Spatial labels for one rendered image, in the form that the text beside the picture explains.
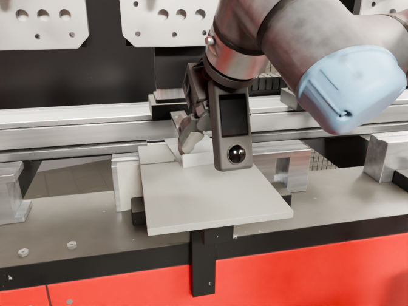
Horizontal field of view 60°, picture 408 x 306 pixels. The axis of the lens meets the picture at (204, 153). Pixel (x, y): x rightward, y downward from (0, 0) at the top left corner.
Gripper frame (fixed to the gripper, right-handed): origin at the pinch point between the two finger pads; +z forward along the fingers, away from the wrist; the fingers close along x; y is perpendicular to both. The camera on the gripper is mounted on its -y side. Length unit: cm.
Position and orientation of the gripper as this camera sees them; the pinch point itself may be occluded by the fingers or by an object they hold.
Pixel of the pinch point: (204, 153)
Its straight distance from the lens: 57.9
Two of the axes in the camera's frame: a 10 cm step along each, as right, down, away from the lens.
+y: -2.5, -8.7, 4.2
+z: -2.1, 4.7, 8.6
